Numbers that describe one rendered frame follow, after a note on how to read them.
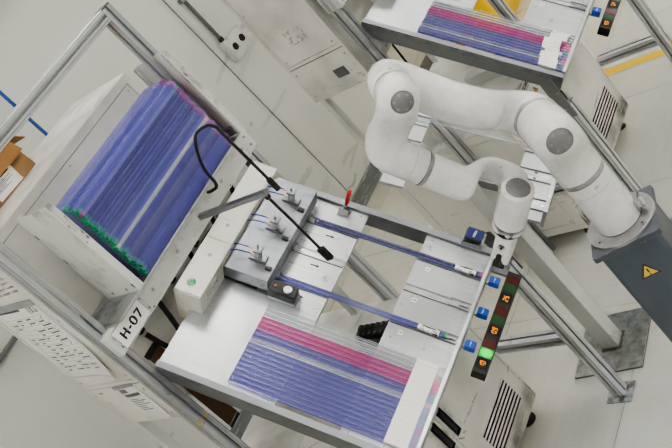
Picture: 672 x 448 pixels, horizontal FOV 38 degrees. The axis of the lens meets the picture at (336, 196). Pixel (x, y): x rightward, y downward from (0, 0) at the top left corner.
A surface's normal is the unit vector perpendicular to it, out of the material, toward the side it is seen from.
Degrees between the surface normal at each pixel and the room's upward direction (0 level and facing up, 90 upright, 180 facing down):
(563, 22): 44
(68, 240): 90
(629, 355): 0
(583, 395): 0
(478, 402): 90
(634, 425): 0
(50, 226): 90
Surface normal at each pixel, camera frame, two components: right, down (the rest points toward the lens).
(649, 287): -0.14, 0.60
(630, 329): -0.64, -0.66
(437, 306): 0.01, -0.62
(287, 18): -0.39, 0.72
